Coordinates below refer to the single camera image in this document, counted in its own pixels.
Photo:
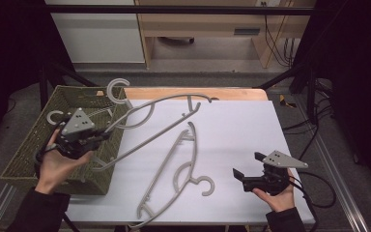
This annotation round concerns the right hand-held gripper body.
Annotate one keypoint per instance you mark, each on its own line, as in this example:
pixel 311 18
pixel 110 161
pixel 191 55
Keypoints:
pixel 270 182

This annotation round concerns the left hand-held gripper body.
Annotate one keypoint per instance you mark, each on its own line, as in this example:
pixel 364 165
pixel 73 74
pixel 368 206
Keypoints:
pixel 77 141

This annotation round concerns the green woven basket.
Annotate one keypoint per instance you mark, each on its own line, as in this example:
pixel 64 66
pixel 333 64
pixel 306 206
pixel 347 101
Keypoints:
pixel 25 158

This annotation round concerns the person's right hand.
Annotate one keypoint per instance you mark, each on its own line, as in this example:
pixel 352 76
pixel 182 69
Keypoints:
pixel 280 201

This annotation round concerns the person's left hand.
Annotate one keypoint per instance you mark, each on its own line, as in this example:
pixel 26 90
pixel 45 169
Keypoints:
pixel 56 169

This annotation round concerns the white table mat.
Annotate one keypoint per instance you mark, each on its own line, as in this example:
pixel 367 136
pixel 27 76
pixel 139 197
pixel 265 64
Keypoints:
pixel 238 129

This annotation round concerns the yellow and black tool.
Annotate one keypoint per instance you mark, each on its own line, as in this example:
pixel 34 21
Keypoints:
pixel 283 101

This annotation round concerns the wooden table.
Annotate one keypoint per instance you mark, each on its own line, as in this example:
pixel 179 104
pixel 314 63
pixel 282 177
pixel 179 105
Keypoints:
pixel 238 94

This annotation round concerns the black metal stand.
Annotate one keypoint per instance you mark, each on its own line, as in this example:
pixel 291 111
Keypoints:
pixel 43 83
pixel 310 93

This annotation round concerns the white cabinet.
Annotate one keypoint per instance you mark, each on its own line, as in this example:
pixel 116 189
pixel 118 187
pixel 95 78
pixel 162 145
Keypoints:
pixel 99 38

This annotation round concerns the black curtain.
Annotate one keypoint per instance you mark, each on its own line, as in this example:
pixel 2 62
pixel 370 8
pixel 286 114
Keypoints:
pixel 6 48
pixel 360 80

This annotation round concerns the wooden desk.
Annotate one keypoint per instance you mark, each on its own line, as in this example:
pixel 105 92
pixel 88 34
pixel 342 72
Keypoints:
pixel 206 24

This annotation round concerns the black horizontal frame bar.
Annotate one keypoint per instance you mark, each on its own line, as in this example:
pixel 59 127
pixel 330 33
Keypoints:
pixel 174 10

